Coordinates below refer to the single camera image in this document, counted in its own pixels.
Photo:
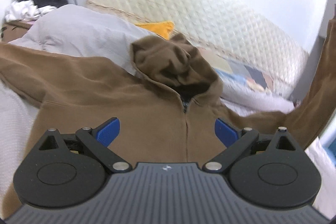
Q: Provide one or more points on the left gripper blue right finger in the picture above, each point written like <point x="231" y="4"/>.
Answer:
<point x="237" y="142"/>

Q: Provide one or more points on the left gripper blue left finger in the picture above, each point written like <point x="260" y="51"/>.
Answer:
<point x="95" y="142"/>

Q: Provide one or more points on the brown zip hoodie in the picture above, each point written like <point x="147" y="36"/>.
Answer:
<point x="167" y="112"/>

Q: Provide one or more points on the patchwork patterned pillow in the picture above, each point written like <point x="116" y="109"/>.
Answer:
<point x="238" y="72"/>

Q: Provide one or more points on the white bed sheet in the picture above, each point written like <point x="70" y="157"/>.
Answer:
<point x="17" y="118"/>

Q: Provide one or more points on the grey white duvet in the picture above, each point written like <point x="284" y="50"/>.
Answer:
<point x="77" y="31"/>

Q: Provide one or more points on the orange yellow cloth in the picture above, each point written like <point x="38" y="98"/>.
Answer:
<point x="163" y="29"/>

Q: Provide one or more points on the white crumpled garment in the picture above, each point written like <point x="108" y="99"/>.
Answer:
<point x="26" y="10"/>

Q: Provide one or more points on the cream quilted mattress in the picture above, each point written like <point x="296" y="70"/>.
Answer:
<point x="228" y="29"/>

